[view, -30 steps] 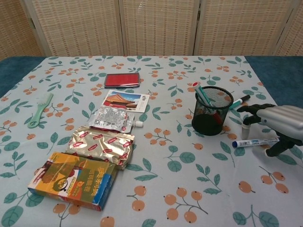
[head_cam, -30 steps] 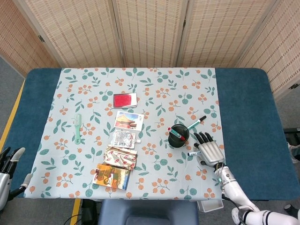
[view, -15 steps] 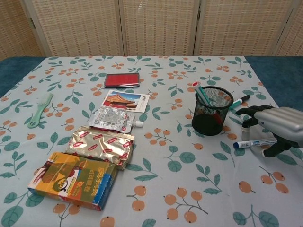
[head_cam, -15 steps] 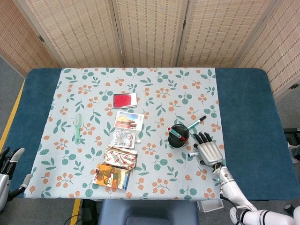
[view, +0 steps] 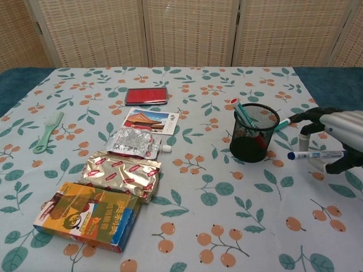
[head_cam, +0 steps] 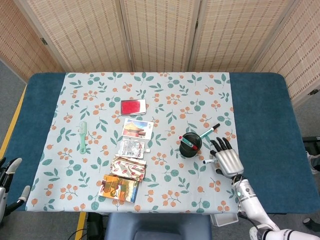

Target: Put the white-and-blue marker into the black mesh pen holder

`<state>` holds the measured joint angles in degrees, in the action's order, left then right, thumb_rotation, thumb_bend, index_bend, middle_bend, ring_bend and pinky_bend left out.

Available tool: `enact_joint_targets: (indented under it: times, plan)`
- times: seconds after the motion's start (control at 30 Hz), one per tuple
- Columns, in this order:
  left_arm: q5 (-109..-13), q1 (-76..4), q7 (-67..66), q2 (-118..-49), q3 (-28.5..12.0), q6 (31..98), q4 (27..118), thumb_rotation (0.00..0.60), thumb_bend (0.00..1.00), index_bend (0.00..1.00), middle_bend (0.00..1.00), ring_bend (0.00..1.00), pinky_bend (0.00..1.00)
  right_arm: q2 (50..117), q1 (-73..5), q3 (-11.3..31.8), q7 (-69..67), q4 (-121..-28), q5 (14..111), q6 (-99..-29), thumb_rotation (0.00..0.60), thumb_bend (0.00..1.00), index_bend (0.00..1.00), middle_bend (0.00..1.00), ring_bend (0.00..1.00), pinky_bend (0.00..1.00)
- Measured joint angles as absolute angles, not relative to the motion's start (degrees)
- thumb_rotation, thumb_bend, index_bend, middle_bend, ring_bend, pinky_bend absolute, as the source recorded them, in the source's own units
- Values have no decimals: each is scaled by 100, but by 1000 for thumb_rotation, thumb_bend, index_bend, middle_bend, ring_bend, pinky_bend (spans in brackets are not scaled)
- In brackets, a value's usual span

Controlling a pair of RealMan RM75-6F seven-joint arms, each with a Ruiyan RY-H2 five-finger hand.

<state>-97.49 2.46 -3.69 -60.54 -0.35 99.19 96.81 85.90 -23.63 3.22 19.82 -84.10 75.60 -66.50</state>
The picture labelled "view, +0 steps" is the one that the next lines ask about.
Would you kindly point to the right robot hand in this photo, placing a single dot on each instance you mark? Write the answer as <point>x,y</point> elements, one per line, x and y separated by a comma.
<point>346,127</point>

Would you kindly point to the blue capped marker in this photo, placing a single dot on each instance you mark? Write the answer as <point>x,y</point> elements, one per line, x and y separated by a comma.
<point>312,155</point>

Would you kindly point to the black cap marker pen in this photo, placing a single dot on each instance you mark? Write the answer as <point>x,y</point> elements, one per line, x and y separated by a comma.
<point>283,123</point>

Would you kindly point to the black mesh pen holder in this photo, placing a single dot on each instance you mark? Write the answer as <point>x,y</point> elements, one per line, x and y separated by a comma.
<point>246,150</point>

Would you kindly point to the red pen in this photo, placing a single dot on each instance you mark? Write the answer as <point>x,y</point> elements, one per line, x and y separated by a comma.
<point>241,112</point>

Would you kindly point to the floral tablecloth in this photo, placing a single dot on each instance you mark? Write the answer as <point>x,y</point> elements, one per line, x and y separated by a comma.
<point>198,175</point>

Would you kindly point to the bamboo folding screen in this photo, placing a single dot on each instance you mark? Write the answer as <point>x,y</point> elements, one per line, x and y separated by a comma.
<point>181,31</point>

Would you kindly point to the palace picture postcard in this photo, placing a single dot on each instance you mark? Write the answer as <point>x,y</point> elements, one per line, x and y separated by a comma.
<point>153,120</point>

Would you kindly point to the red ink pad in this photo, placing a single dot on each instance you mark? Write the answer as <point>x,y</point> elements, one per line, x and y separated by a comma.
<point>146,95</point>

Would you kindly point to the silver spout pouch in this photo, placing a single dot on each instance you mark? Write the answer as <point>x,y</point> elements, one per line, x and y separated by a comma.
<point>131,141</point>

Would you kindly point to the gold foil bag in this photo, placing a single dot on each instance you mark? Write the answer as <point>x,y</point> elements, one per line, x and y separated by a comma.
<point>122,175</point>

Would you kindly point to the orange snack box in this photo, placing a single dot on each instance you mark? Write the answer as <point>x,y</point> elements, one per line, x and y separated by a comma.
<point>88,218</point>

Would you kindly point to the green plastic comb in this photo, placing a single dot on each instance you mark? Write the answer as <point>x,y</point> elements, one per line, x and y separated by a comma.
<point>49,130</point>

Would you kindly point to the blue plush table cover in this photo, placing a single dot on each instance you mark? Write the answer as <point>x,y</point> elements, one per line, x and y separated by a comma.
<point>17,82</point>

